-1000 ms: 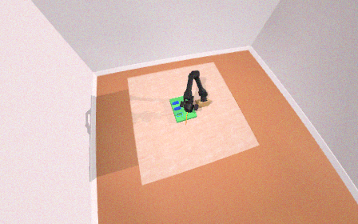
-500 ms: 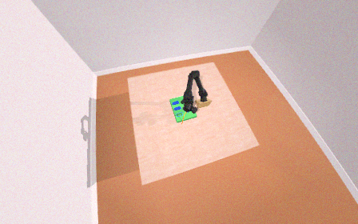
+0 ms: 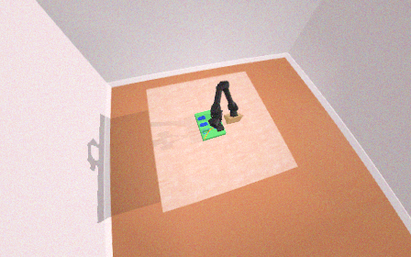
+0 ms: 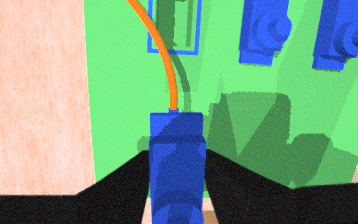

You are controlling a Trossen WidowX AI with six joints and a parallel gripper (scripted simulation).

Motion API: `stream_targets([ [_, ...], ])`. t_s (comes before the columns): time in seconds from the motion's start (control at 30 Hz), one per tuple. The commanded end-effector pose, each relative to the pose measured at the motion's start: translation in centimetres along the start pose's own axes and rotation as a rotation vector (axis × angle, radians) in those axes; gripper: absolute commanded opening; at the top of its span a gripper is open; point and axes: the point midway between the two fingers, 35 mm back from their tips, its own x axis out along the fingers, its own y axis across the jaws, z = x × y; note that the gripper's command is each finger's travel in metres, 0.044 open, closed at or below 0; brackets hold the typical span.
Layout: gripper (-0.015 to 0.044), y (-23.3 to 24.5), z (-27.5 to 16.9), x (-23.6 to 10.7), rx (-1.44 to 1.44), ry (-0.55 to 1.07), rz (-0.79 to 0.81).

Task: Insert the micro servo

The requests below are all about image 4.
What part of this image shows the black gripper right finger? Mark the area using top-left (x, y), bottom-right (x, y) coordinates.
top-left (205, 149), bottom-right (358, 224)

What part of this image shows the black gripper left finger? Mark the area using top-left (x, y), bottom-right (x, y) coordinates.
top-left (0, 150), bottom-right (150, 224)

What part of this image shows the green flat deck plate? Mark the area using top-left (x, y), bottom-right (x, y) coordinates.
top-left (83, 0), bottom-right (358, 189)

